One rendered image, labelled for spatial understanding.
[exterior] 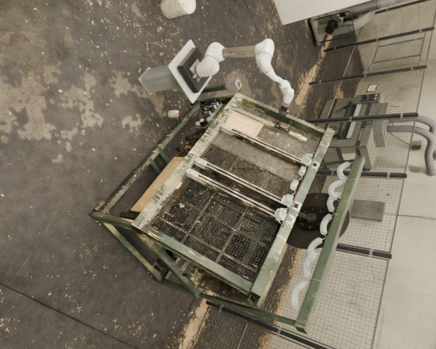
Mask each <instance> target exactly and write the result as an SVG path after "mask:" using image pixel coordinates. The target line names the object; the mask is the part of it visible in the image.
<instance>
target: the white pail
mask: <svg viewBox="0 0 436 349"><path fill-rule="evenodd" d="M195 8H196V2H195V0H162V2H161V10H162V12H163V14H164V15H165V16H166V17H167V18H168V19H172V18H175V17H178V16H183V15H188V14H191V13H193V12H194V10H195Z"/></svg>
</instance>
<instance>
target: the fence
mask: <svg viewBox="0 0 436 349"><path fill-rule="evenodd" d="M235 111H236V112H238V113H240V114H242V115H245V116H247V117H249V118H252V119H253V120H256V121H258V122H260V123H263V124H264V125H265V126H267V127H270V128H271V129H274V130H276V131H278V132H281V133H283V134H286V135H287V136H290V137H292V138H294V139H296V140H299V141H301V142H303V143H305V142H306V141H307V139H306V140H304V139H302V137H303V136H301V137H300V138H299V137H297V136H296V135H297V134H296V133H294V132H291V131H290V132H289V133H287V132H284V131H282V130H280V129H278V128H276V127H274V125H275V124H273V123H270V122H268V121H267V120H264V119H262V118H259V117H257V116H255V115H252V114H250V113H248V112H246V111H244V110H241V109H239V108H236V109H235ZM304 138H305V137H304Z"/></svg>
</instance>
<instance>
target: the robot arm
mask: <svg viewBox="0 0 436 349"><path fill-rule="evenodd" d="M273 52H274V43H273V41H272V40H271V39H265V40H264V41H263V42H261V43H259V44H257V45H256V46H242V47H232V48H224V47H223V46H222V45H221V44H220V43H217V42H213V43H212V44H211V45H209V47H208V49H207V51H206V54H205V57H204V58H203V60H202V61H201V62H199V60H198V59H196V61H195V62H194V64H193V65H192V66H191V67H190V71H191V72H192V74H193V75H192V78H193V79H194V78H195V79H196V81H197V82H199V80H200V79H201V78H202V77H208V76H212V75H214V74H216V73H217V72H218V70H219V63H218V62H220V61H223V60H225V58H230V57H251V56H256V57H255V61H256V64H257V65H258V67H259V68H260V70H261V71H262V72H263V73H265V74H266V75H267V76H268V77H270V79H272V80H273V81H275V82H278V83H279V88H280V90H281V92H282V94H283V101H282V106H281V107H279V108H278V109H279V115H280V120H282V118H283V117H285V116H286V115H287V113H289V111H288V107H289V105H290V103H291V101H292V100H293V96H294V90H293V89H292V88H291V85H290V84H289V82H288V81H287V80H283V79H282V78H280V77H278V76H276V74H275V72H274V70H273V68H272V66H271V58H272V56H273ZM281 110H282V112H284V113H285V112H286V111H287V113H286V114H285V115H284V113H283V115H282V112H281ZM280 112H281V113H280Z"/></svg>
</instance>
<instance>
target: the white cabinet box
mask: <svg viewBox="0 0 436 349"><path fill-rule="evenodd" d="M366 1H371V0H274V2H275V6H276V8H277V11H278V14H279V16H280V19H281V22H282V25H285V24H290V23H292V22H295V21H300V20H302V19H307V18H310V17H314V16H317V15H321V14H324V13H327V12H331V11H334V10H339V9H341V8H346V7H349V6H353V5H356V4H359V3H363V2H366Z"/></svg>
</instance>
